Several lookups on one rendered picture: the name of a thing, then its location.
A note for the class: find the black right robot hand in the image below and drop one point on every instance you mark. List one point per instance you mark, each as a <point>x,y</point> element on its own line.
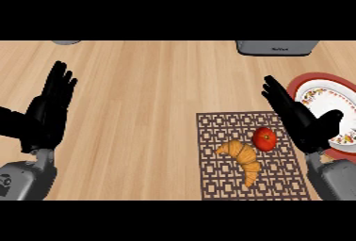
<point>302,125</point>

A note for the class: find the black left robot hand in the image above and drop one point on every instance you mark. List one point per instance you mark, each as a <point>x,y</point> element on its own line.
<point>45,116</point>

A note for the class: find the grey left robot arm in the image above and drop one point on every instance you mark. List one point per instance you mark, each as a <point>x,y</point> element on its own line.
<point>25,177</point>

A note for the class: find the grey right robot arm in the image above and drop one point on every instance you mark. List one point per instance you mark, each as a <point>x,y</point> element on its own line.
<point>330,177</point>

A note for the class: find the white floral rimmed plate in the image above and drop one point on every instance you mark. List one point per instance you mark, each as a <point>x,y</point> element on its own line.
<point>330,100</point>

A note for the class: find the red round charger plate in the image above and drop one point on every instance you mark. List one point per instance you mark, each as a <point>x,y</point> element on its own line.
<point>305,79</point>

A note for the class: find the golden brown croissant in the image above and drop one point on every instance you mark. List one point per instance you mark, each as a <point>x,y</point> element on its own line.
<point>242,157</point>

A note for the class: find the brown patterned placemat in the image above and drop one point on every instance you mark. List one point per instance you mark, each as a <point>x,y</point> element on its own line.
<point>226,185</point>

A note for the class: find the red tomato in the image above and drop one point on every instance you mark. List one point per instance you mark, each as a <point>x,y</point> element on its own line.
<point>264,139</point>

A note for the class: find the grey rounded object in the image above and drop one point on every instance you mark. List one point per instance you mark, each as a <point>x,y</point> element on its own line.
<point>65,42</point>

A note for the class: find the grey appliance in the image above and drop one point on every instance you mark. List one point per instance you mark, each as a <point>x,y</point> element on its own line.
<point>274,47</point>

